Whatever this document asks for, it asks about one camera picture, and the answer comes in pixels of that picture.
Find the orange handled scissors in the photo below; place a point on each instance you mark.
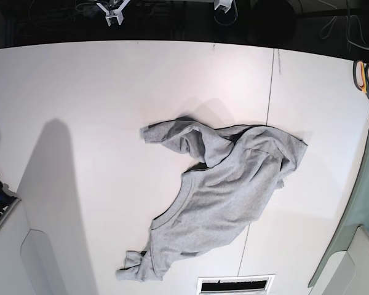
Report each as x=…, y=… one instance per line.
x=360, y=71

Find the grey t-shirt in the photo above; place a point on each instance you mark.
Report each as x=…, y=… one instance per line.
x=238, y=169

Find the white floor vent grille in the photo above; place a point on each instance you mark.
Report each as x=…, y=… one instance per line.
x=255, y=284

